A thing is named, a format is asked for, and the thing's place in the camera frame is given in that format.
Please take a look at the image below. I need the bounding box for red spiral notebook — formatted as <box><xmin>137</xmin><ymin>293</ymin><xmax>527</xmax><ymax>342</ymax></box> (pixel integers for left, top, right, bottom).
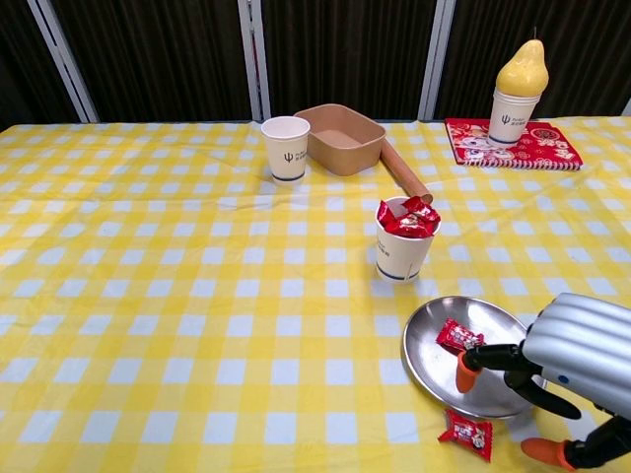
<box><xmin>444</xmin><ymin>116</ymin><xmax>586</xmax><ymax>172</ymax></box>

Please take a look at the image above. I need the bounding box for round metal plate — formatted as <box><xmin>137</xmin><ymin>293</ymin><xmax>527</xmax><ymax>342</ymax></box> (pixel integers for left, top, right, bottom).
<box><xmin>402</xmin><ymin>295</ymin><xmax>548</xmax><ymax>419</ymax></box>

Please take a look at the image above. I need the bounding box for brown paper food box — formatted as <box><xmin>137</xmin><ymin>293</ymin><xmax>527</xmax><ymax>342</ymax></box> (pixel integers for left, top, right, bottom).
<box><xmin>293</xmin><ymin>102</ymin><xmax>387</xmax><ymax>176</ymax></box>

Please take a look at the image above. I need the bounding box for wooden rolling pin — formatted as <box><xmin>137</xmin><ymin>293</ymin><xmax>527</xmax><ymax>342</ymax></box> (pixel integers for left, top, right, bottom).
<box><xmin>379</xmin><ymin>142</ymin><xmax>434</xmax><ymax>203</ymax></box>

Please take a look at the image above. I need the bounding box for yellow pear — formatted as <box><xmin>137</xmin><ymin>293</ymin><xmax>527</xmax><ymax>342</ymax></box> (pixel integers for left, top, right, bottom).
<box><xmin>495</xmin><ymin>27</ymin><xmax>550</xmax><ymax>98</ymax></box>

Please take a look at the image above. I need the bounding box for white paper cup blue logo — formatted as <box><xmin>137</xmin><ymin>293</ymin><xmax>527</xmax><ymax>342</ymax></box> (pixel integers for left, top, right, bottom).
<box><xmin>373</xmin><ymin>195</ymin><xmax>442</xmax><ymax>285</ymax></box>
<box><xmin>259</xmin><ymin>115</ymin><xmax>312</xmax><ymax>184</ymax></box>
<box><xmin>486</xmin><ymin>88</ymin><xmax>541</xmax><ymax>147</ymax></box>

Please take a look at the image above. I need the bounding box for yellow white checkered tablecloth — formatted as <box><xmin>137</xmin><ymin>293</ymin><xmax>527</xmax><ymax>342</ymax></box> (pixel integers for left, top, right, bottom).
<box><xmin>0</xmin><ymin>116</ymin><xmax>631</xmax><ymax>473</ymax></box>

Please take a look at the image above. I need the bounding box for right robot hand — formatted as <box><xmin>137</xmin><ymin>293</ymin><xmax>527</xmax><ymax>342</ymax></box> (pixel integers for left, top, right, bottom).
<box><xmin>455</xmin><ymin>293</ymin><xmax>631</xmax><ymax>472</ymax></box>

